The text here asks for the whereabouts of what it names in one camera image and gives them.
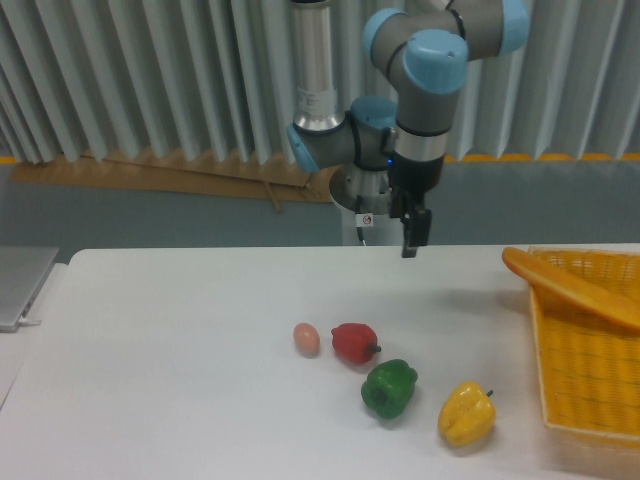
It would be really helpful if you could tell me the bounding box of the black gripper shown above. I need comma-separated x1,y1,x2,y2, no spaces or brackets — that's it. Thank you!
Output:
388,154,444,258

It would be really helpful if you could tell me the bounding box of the long orange bread loaf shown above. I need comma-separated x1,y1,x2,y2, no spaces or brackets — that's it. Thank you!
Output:
501,247,639,330

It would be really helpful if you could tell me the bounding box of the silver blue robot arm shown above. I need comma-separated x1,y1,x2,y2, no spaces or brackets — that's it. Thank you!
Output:
287,1,530,258

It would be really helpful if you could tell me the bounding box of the yellow woven basket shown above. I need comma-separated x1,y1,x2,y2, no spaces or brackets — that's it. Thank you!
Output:
527,245,640,440

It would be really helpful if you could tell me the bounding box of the red bell pepper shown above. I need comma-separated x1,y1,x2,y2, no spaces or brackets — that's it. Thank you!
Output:
331,323,382,365

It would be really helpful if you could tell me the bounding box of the brown cardboard sheet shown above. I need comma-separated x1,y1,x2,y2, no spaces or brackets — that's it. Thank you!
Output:
10,156,331,212

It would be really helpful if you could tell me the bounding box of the brown egg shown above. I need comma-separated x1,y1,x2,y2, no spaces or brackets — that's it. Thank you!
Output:
293,323,320,358

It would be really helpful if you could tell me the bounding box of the green bell pepper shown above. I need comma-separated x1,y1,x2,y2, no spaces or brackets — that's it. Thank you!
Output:
361,359,419,420

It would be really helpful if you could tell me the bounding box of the yellow bell pepper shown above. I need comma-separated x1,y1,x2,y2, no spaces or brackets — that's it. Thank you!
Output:
437,381,496,448

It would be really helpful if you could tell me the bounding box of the silver laptop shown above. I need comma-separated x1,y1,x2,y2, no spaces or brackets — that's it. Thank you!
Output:
1,245,59,333

